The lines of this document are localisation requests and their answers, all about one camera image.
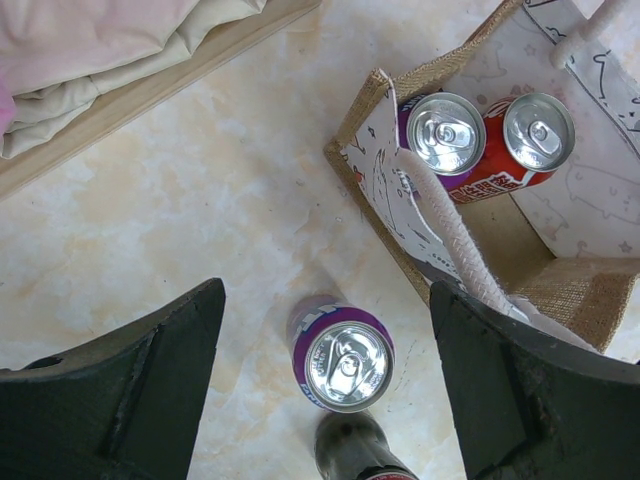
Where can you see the glass cola bottle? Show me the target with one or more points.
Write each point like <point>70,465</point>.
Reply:
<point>354,447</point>

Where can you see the red cola can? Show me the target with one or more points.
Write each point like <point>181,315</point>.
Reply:
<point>530,145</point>

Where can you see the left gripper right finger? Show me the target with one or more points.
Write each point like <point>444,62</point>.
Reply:
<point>527,405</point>

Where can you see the folded beige cloth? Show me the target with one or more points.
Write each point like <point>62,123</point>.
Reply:
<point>58,57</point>

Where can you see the wooden clothes rack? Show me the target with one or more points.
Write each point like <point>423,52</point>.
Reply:
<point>117,108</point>

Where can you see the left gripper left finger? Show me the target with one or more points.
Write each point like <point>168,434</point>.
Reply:
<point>126,405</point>

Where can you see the purple fanta can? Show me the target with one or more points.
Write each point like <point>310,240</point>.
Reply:
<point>446,131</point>
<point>343,357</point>

